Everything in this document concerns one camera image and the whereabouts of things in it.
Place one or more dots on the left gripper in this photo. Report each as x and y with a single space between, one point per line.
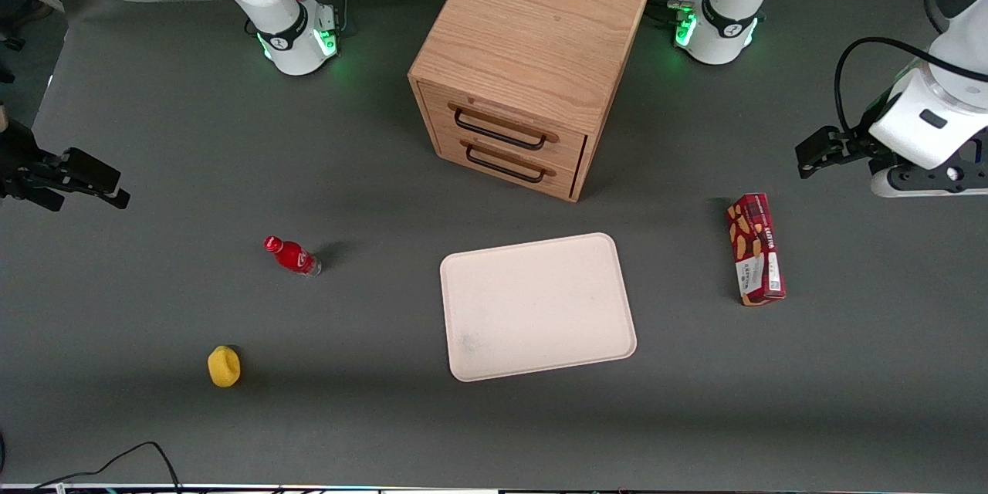
855 144

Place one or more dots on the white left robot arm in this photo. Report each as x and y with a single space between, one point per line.
714 46

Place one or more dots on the red soda bottle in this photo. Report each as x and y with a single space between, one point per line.
293 256

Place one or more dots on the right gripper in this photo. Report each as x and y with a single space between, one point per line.
23 167

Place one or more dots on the cream rectangular tray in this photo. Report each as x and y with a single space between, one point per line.
540 309

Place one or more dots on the red cookie box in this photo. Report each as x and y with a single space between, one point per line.
756 247

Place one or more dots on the yellow lemon toy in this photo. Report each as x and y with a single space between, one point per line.
224 367

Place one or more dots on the wooden drawer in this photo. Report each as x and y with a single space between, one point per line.
559 179
567 147

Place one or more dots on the wooden drawer cabinet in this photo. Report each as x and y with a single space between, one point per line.
532 15

